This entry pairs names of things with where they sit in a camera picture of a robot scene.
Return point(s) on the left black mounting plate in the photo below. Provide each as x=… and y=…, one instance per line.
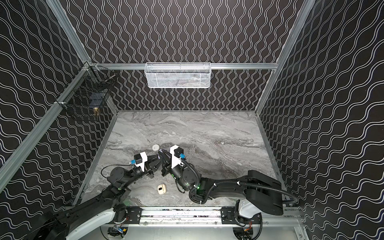
x=128, y=215

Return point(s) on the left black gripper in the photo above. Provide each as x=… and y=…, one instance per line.
x=149, y=165

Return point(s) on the small brass object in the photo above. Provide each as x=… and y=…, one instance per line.
x=96, y=112

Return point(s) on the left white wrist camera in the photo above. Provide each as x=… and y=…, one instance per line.
x=140, y=160

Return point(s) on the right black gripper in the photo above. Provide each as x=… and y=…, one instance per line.
x=167, y=165

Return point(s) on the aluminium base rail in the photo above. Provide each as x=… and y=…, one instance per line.
x=203, y=217

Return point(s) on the beige charging case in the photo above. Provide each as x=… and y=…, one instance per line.
x=162, y=189

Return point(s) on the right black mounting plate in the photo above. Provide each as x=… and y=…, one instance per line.
x=229, y=216

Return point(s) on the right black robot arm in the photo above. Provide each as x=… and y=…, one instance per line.
x=256, y=192

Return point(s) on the white round charging case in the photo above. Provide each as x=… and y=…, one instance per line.
x=155, y=147

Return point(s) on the black mounting plate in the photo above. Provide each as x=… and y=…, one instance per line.
x=128, y=215
x=229, y=216

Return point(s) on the black wire basket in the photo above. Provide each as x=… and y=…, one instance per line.
x=92, y=91

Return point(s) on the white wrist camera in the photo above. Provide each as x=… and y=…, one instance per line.
x=140, y=160
x=177, y=156

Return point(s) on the white wire mesh basket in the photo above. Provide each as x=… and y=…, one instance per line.
x=178, y=75

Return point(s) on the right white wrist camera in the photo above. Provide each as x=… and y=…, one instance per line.
x=177, y=156

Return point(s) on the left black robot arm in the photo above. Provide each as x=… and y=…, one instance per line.
x=58, y=226

